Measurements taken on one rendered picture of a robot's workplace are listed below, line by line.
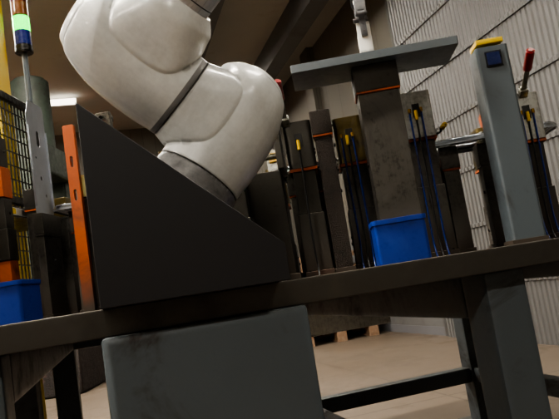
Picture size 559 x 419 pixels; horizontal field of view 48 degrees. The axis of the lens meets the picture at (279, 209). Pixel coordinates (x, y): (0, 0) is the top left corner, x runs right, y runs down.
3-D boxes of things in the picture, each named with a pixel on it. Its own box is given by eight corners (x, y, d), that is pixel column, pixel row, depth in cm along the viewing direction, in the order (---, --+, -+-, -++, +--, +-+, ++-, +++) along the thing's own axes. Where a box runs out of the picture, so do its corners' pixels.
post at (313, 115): (355, 270, 154) (328, 112, 159) (356, 270, 149) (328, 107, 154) (335, 273, 155) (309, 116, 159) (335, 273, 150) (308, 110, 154)
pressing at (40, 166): (56, 216, 189) (43, 107, 193) (37, 213, 178) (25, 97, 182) (54, 217, 189) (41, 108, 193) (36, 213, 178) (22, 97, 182)
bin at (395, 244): (427, 258, 134) (419, 217, 135) (434, 257, 124) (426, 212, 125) (375, 267, 134) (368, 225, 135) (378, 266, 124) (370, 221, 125)
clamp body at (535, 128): (556, 240, 158) (526, 101, 162) (573, 237, 146) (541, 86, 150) (526, 244, 158) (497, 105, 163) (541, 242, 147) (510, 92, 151)
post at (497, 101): (538, 241, 141) (499, 54, 146) (550, 239, 133) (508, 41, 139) (504, 246, 142) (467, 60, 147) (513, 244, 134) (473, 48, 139)
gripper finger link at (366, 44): (368, 22, 142) (368, 20, 141) (373, 51, 141) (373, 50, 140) (355, 24, 142) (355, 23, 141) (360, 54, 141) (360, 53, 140)
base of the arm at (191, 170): (254, 242, 100) (273, 214, 102) (136, 162, 97) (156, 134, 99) (233, 251, 118) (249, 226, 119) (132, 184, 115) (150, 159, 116)
